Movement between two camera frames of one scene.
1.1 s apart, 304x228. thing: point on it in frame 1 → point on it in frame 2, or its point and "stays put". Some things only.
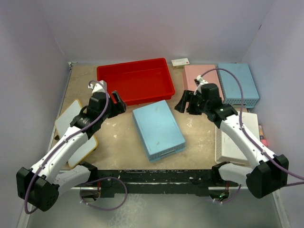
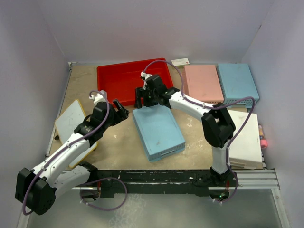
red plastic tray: (138, 82) stays put
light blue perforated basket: (231, 88) stays put
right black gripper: (187, 96) → (139, 92)
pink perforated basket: (190, 72) stays put
